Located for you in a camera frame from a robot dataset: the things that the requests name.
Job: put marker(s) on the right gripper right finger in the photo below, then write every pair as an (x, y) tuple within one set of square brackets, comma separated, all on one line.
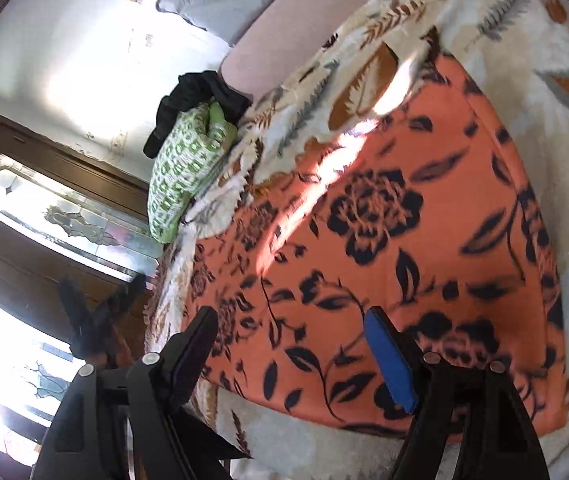
[(399, 358)]

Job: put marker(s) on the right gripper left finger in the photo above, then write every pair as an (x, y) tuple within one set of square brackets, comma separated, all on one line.
[(184, 357)]

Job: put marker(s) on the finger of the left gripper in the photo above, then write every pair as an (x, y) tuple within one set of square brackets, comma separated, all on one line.
[(74, 305), (111, 310)]

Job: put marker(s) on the orange floral garment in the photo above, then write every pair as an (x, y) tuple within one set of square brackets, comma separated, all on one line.
[(431, 217)]

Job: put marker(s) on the stained glass wooden door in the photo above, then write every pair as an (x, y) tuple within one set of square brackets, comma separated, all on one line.
[(62, 217)]

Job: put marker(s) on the green patterned pillow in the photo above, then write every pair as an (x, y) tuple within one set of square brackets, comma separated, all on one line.
[(188, 160)]

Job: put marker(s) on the black cloth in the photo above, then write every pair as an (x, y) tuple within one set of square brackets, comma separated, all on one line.
[(192, 90)]

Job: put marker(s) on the cream leaf-pattern blanket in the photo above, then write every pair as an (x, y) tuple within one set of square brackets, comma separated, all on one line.
[(516, 51)]

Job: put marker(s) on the pink bed headboard cushion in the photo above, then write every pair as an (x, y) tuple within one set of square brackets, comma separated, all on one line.
[(281, 40)]

